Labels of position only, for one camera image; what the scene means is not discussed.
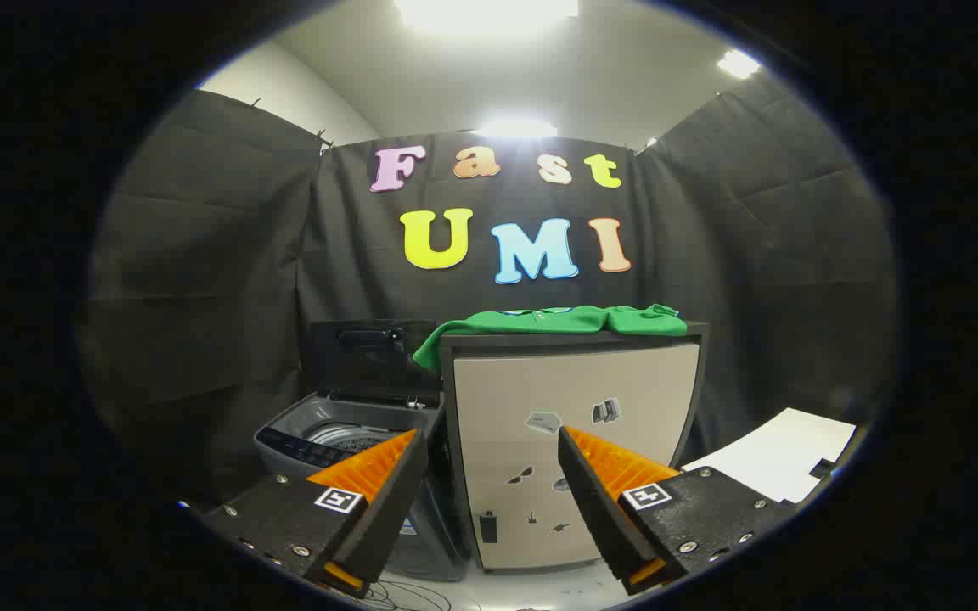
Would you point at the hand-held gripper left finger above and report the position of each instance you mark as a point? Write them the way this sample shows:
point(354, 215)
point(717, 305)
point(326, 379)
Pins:
point(396, 488)

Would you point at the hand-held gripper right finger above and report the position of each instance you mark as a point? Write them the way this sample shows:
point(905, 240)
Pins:
point(591, 492)

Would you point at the grey washing machine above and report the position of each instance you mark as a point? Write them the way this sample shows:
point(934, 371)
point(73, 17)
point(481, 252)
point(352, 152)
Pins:
point(285, 423)

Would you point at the green polo shirt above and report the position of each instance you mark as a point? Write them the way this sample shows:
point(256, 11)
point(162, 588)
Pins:
point(557, 321)

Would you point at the beige cabinet with grey top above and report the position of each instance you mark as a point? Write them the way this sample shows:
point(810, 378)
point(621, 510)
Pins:
point(523, 382)

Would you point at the black backdrop cloth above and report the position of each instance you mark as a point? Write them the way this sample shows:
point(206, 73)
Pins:
point(200, 255)

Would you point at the large ceiling light panel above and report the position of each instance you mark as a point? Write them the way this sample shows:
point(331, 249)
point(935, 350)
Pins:
point(489, 13)

